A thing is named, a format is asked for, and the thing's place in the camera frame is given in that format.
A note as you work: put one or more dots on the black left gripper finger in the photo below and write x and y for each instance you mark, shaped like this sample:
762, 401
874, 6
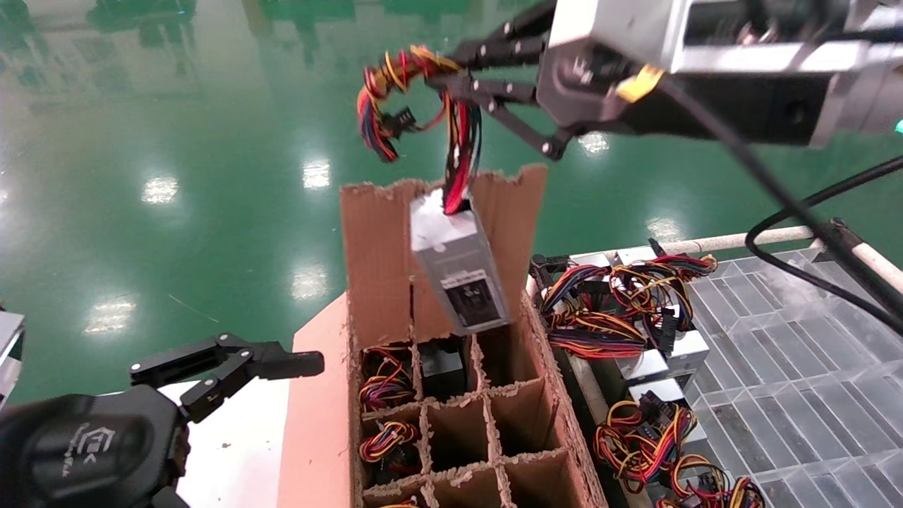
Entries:
282, 361

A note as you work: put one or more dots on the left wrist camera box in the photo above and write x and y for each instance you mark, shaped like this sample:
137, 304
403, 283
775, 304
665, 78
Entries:
10, 353

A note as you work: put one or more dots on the brown cardboard divider grid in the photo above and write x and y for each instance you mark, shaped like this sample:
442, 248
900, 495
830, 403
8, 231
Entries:
374, 247

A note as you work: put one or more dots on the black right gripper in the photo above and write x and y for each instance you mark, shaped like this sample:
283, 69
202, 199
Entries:
592, 99

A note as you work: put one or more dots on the transparent plastic grid tray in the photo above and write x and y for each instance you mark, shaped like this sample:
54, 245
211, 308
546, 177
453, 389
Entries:
811, 395

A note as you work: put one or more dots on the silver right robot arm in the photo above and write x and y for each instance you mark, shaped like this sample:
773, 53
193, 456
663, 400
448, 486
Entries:
861, 106

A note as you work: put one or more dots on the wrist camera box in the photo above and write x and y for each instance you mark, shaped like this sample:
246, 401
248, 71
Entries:
10, 353
607, 28

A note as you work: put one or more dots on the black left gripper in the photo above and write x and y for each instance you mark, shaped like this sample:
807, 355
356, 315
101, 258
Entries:
85, 451

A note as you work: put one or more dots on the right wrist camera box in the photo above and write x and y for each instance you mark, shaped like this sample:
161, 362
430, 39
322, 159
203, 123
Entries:
607, 28

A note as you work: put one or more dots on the silver power supply unit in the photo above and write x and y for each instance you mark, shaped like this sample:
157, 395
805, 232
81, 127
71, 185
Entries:
640, 367

